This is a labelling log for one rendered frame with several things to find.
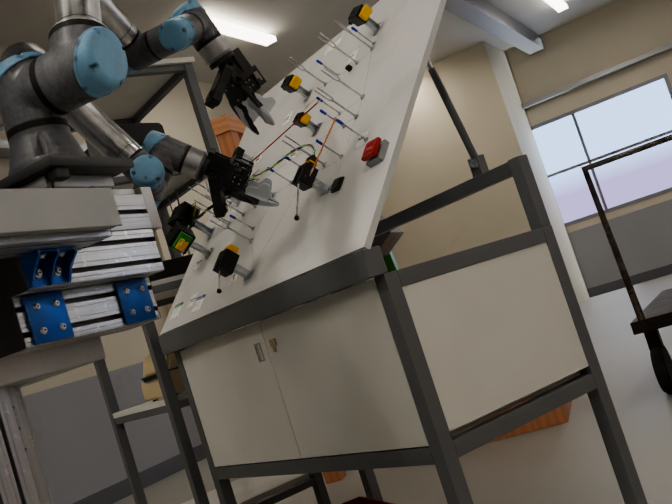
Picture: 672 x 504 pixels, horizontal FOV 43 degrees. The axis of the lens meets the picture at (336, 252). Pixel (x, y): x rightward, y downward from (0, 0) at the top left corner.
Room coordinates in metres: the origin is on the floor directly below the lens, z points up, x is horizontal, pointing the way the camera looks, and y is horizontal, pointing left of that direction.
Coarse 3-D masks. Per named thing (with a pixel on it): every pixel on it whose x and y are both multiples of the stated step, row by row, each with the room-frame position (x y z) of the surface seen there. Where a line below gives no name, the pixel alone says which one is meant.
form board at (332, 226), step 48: (384, 0) 2.55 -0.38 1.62; (432, 0) 2.23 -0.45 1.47; (384, 48) 2.36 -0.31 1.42; (288, 96) 2.91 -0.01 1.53; (336, 96) 2.50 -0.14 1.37; (384, 96) 2.19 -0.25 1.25; (240, 144) 3.13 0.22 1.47; (336, 144) 2.32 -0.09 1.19; (288, 192) 2.45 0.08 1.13; (336, 192) 2.16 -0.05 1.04; (384, 192) 1.95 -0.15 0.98; (240, 240) 2.60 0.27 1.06; (288, 240) 2.27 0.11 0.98; (336, 240) 2.02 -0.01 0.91; (192, 288) 2.77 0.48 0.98; (240, 288) 2.40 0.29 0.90
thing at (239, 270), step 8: (224, 256) 2.34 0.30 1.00; (232, 256) 2.35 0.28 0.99; (216, 264) 2.35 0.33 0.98; (224, 264) 2.33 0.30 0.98; (232, 264) 2.35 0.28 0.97; (216, 272) 2.36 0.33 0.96; (224, 272) 2.35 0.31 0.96; (232, 272) 2.34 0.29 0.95; (240, 272) 2.37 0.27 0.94; (248, 272) 2.39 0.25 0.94
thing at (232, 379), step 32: (192, 352) 2.74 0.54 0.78; (224, 352) 2.57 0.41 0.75; (256, 352) 2.42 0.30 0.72; (192, 384) 2.80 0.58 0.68; (224, 384) 2.62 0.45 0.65; (256, 384) 2.47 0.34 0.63; (224, 416) 2.67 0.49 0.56; (256, 416) 2.52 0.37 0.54; (288, 416) 2.38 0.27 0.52; (224, 448) 2.73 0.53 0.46; (256, 448) 2.56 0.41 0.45; (288, 448) 2.42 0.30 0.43
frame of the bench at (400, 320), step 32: (448, 256) 2.03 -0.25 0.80; (480, 256) 2.09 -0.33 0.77; (384, 288) 1.91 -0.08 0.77; (576, 320) 2.24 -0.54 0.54; (416, 352) 1.91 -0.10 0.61; (416, 384) 1.91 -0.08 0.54; (576, 384) 2.19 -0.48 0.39; (512, 416) 2.04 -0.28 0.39; (608, 416) 2.24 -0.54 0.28; (416, 448) 1.97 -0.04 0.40; (448, 448) 1.91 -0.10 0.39; (608, 448) 2.26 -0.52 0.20; (224, 480) 2.83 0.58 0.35; (448, 480) 1.91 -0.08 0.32
